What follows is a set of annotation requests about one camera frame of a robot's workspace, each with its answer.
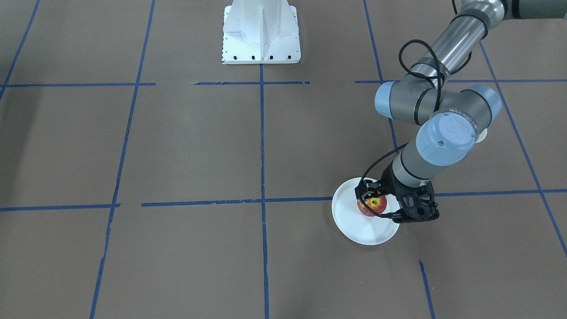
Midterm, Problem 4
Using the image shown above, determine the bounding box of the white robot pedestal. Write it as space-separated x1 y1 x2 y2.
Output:
221 0 302 65

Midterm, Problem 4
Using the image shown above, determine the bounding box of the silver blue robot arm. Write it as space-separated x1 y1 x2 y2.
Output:
356 0 566 207

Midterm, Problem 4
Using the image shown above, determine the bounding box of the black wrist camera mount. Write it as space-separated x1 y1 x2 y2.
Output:
391 181 440 224

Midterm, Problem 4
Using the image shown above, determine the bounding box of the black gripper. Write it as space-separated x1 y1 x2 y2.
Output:
354 162 410 204

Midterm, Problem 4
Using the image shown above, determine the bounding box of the white bowl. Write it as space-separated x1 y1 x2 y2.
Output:
475 128 488 144

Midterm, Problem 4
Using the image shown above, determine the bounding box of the red yellow apple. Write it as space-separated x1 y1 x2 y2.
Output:
357 197 388 217

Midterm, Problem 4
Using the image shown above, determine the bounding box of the white plate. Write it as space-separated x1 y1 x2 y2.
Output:
332 177 399 245

